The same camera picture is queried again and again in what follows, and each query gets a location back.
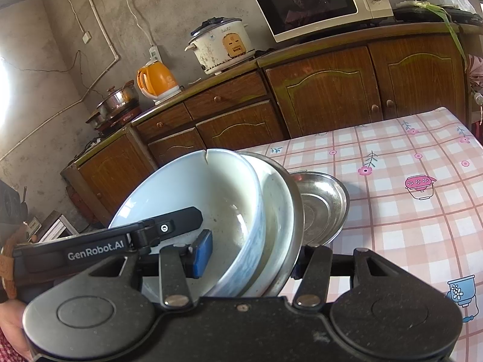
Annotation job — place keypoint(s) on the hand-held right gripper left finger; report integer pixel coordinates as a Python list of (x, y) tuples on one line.
[(202, 252)]

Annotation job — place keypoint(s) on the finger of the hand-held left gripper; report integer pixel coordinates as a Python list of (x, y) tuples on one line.
[(169, 224)]

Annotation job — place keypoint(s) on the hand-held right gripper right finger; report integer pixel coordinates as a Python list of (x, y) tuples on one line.
[(313, 271)]

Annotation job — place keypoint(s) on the blue floral bowl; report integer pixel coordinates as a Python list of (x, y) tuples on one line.
[(196, 184)]

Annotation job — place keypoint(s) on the deep steel bowl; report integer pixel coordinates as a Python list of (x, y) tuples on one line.
[(299, 215)]

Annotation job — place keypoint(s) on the large steel plate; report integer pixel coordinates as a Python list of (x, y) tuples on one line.
[(324, 207)]

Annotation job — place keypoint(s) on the white ceramic bowl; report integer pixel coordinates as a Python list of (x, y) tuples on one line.
[(277, 215)]

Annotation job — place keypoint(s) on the person's left hand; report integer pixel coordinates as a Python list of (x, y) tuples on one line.
[(13, 320)]

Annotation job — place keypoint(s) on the red stove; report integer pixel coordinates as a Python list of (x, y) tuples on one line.
[(120, 118)]

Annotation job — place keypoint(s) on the pink checked tablecloth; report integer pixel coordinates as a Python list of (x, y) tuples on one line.
[(407, 196)]

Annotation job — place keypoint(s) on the small steel pot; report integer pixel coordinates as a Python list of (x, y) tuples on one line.
[(94, 120)]

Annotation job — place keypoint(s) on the steel pot with lid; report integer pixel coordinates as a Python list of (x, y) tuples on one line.
[(117, 101)]

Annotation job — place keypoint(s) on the orange electric kettle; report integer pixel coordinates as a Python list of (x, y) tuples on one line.
[(158, 81)]

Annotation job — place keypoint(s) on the white rice cooker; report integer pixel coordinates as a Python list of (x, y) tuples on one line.
[(219, 47)]

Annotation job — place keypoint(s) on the wooden kitchen cabinet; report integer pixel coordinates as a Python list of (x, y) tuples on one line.
[(324, 86)]

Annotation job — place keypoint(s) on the pink cloth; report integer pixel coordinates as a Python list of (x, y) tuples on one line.
[(476, 73)]

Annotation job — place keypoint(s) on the white microwave oven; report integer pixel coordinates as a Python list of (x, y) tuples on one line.
[(313, 3)]

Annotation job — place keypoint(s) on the black cooktop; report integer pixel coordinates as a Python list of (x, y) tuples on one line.
[(411, 14)]

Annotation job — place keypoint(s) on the green leek leaf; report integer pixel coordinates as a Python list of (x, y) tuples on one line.
[(452, 30)]

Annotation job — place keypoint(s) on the white frame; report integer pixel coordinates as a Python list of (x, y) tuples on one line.
[(58, 228)]

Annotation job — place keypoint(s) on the white wall pipe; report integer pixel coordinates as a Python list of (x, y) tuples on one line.
[(113, 56)]

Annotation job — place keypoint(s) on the white wall socket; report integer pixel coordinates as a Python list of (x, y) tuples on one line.
[(86, 37)]

